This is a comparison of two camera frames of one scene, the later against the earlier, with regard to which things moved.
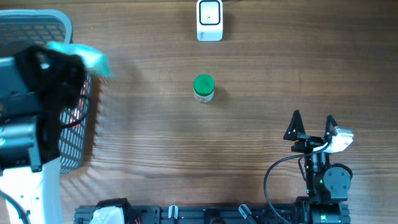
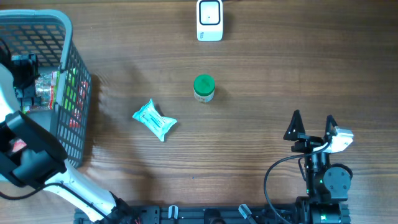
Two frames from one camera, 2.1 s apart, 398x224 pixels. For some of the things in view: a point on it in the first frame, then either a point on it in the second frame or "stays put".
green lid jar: (204, 86) stays put
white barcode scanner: (209, 20) stays put
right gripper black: (308, 142) stays put
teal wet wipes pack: (94, 61) to (149, 115)
